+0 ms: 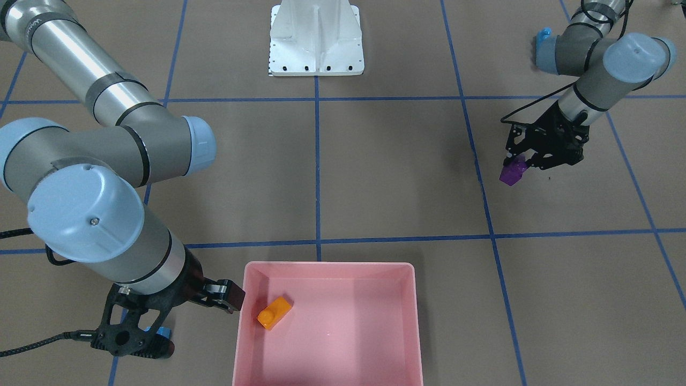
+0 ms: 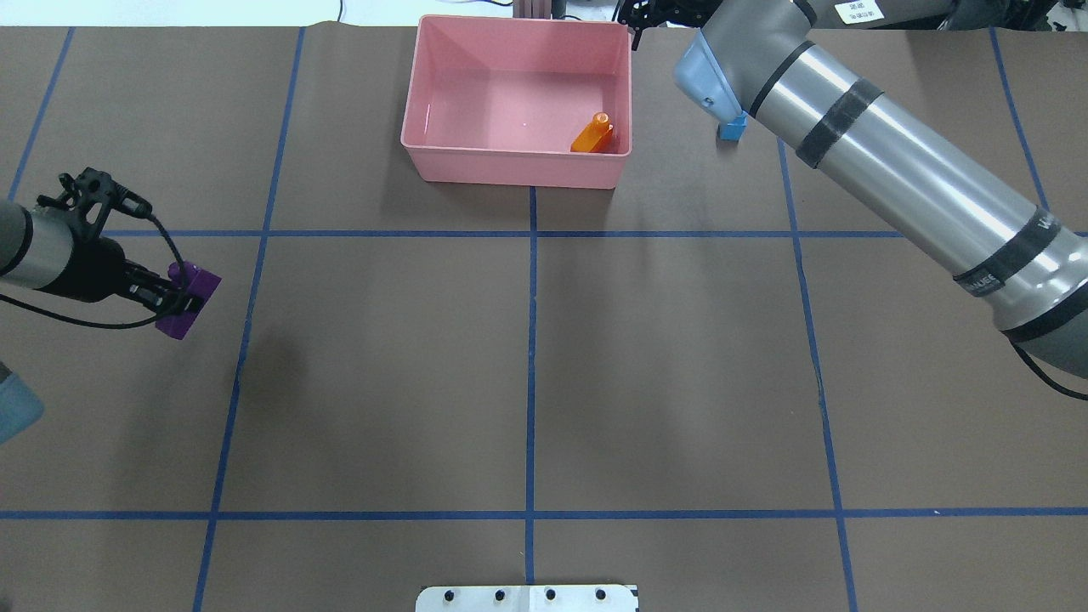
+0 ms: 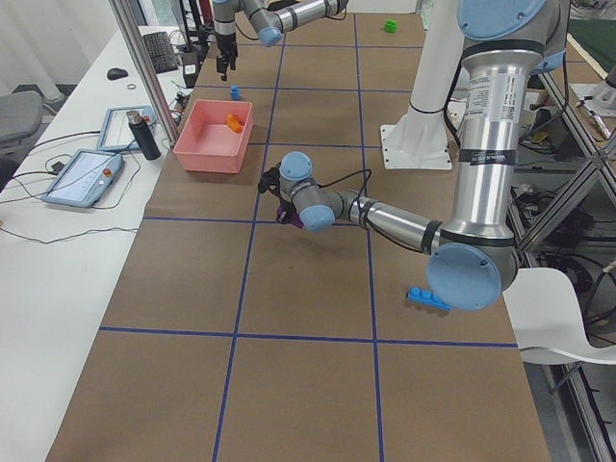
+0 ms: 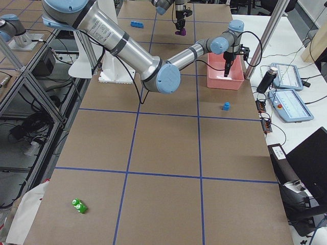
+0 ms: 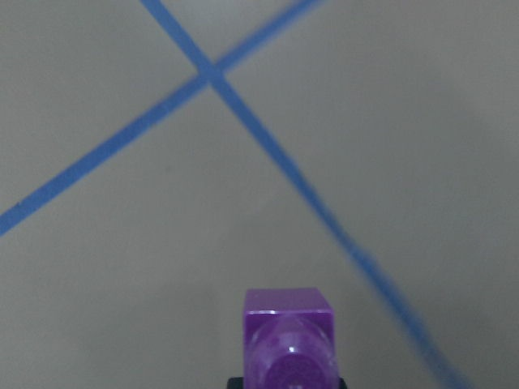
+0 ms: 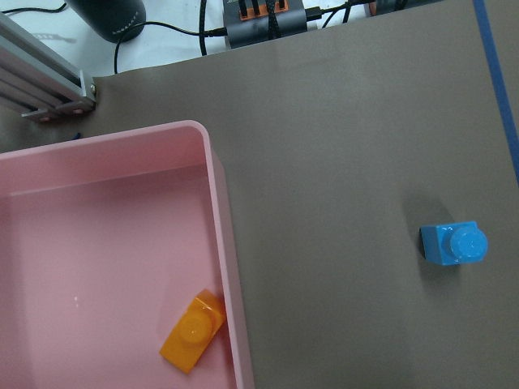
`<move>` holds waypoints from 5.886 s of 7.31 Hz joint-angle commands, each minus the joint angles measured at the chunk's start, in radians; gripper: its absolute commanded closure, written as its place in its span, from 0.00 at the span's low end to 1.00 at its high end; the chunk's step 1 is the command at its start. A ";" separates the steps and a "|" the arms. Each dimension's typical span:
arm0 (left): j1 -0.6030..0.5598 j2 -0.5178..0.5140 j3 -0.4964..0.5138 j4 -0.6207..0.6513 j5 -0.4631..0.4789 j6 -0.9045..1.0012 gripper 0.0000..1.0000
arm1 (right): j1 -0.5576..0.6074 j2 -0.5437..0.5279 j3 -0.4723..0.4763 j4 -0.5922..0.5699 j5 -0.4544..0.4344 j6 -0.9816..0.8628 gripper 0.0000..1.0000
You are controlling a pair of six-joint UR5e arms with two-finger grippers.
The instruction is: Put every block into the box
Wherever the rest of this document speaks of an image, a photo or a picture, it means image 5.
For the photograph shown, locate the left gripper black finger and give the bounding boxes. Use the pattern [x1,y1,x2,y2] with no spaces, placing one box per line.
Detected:
[226,377,244,389]

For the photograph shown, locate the purple toy block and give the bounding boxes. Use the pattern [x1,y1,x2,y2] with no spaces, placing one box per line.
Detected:
[242,288,341,388]

